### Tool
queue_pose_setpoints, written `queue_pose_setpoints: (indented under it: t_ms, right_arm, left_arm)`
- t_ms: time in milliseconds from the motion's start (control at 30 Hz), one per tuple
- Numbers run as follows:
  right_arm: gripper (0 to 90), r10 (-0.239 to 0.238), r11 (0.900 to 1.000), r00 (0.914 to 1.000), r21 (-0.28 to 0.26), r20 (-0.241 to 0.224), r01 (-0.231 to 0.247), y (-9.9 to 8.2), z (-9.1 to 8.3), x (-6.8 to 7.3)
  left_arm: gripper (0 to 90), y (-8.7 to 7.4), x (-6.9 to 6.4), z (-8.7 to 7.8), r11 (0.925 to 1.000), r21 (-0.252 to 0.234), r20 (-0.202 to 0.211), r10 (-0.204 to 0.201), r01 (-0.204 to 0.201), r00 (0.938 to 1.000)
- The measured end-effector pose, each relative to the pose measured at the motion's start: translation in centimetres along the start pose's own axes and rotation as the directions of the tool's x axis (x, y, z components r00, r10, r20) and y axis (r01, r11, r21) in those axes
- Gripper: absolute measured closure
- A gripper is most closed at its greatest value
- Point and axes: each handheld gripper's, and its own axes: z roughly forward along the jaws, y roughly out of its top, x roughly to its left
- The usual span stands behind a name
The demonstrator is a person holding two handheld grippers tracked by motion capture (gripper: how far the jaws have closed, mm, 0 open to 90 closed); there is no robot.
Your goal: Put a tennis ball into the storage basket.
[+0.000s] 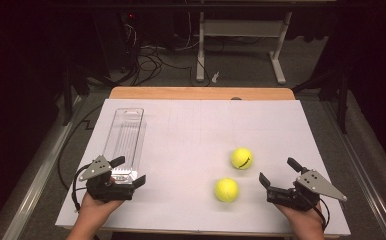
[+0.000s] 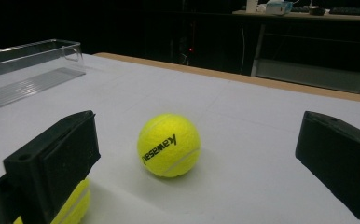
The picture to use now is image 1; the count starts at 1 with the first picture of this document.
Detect yellow tennis ball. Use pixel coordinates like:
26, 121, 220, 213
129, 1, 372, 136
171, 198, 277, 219
214, 177, 240, 203
230, 147, 254, 171

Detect black stand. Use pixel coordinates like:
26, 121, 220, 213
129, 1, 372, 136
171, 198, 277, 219
293, 66, 353, 135
60, 61, 115, 127

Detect right hand-held gripper cable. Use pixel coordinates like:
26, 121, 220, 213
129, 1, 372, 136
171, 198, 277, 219
314, 196, 331, 232

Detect white metal stand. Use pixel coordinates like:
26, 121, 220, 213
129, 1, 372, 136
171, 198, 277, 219
195, 11, 294, 85

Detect left hand-held gripper cable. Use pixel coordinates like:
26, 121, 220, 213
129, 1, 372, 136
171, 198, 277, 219
72, 163, 94, 213

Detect hand-held gripper cable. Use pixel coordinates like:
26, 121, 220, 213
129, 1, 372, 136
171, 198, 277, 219
72, 163, 94, 213
314, 196, 331, 232

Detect clear plastic container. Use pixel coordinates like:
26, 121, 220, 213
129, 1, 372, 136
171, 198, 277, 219
102, 107, 148, 185

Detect wooden table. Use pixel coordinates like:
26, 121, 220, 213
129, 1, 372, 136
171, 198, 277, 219
64, 86, 340, 240

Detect long black floor cable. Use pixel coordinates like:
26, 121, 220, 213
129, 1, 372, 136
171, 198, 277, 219
56, 103, 105, 192

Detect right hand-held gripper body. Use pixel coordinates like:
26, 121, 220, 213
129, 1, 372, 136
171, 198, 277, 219
266, 169, 348, 212

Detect person's left hand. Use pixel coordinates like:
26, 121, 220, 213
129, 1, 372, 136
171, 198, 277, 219
78, 192, 125, 224

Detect dark device with red light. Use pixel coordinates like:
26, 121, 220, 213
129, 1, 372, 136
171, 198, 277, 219
94, 9, 142, 73

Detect white board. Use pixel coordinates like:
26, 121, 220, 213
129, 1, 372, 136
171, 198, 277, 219
54, 98, 351, 237

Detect bundle of floor cables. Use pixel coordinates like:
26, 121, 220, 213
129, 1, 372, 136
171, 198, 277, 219
122, 23, 213, 88

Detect metal floor rail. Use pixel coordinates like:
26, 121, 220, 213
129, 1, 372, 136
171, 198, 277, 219
0, 94, 85, 240
320, 99, 386, 240

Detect person's right hand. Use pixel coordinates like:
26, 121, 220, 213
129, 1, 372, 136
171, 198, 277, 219
275, 203, 326, 232

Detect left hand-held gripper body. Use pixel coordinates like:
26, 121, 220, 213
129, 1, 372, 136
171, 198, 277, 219
78, 154, 137, 203

